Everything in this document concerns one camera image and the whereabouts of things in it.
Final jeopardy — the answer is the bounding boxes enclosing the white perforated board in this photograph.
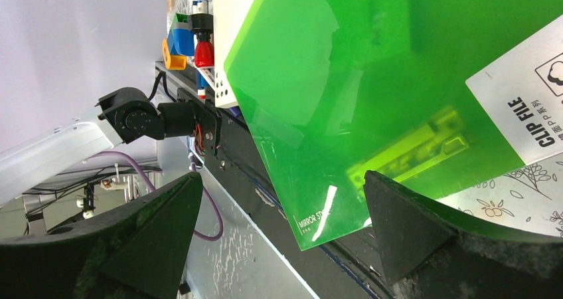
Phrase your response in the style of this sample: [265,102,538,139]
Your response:
[212,0,254,108]

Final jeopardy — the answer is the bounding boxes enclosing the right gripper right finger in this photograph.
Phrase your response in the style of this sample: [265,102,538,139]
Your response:
[364,171,562,298]

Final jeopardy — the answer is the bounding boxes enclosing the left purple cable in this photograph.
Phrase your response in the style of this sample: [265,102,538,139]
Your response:
[90,150,224,243]

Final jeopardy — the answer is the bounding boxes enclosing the white red marker pen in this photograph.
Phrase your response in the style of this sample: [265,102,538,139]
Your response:
[197,68,214,100]

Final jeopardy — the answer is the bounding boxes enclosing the green clip file folder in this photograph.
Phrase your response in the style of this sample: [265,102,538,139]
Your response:
[224,0,563,252]

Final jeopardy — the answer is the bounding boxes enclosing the red black stamp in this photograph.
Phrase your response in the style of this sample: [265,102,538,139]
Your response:
[188,13,214,68]

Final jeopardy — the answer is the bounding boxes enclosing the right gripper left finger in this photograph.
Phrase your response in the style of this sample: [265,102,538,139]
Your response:
[1,172,203,298]

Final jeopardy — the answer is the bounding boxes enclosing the blue block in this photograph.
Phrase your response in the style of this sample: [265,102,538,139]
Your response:
[166,23,195,56]

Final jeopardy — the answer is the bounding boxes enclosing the white blue marker pen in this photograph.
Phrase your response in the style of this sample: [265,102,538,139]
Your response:
[192,0,209,15]

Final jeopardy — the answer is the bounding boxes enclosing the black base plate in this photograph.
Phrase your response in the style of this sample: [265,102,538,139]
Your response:
[155,61,394,298]

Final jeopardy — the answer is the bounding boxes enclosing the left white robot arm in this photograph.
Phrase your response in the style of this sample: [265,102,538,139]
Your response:
[1,87,215,205]

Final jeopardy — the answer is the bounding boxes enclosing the green small block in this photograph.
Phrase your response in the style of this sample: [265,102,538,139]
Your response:
[170,13,190,30]

